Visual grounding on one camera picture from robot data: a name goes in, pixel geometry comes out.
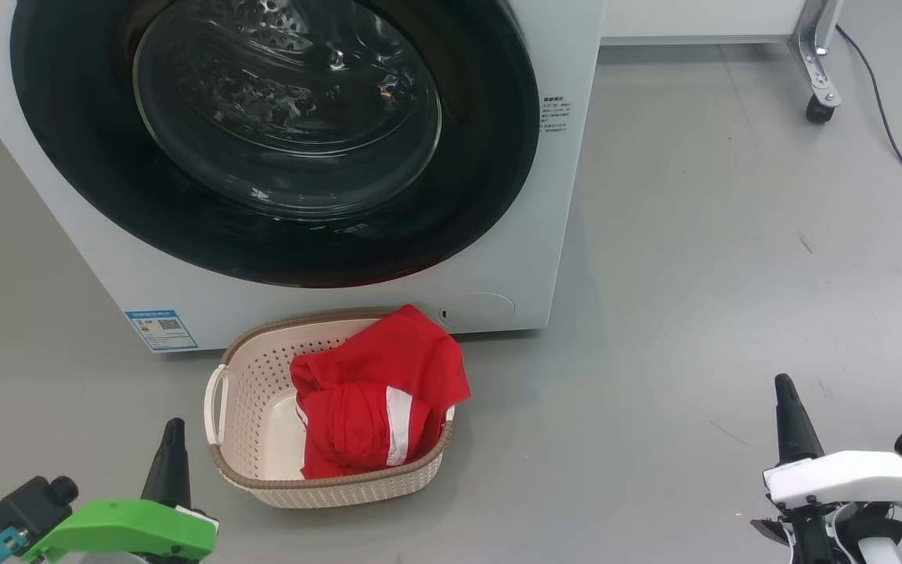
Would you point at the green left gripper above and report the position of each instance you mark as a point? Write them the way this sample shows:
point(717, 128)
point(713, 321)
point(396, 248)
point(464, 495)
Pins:
point(130, 529)

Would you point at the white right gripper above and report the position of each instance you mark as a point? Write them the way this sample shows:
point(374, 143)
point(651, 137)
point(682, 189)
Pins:
point(850, 478)

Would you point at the red white-striped garment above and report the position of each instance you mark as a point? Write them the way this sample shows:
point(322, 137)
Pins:
point(388, 368)

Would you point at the black round glass machine door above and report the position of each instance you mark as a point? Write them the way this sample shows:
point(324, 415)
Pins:
point(91, 157)

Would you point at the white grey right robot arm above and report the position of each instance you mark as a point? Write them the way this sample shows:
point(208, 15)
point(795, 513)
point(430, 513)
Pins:
point(882, 552)

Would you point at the cream perforated laundry basket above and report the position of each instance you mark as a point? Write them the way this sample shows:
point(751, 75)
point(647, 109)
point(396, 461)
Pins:
point(251, 392)

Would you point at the white front-load washing machine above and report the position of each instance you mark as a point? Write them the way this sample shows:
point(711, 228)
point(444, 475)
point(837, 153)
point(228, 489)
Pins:
point(561, 235)

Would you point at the blue energy label sticker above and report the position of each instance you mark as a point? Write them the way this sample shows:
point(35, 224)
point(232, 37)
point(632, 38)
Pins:
point(161, 330)

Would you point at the metal leg with caster wheel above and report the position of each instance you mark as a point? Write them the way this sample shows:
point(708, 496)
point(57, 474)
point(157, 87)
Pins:
point(815, 63)

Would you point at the printed text notice sticker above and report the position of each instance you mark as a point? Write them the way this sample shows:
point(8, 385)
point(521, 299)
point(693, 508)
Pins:
point(557, 115)

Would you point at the white partition board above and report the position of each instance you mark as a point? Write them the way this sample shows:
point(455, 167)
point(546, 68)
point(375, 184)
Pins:
point(694, 16)

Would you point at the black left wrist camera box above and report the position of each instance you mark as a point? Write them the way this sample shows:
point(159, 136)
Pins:
point(24, 505)

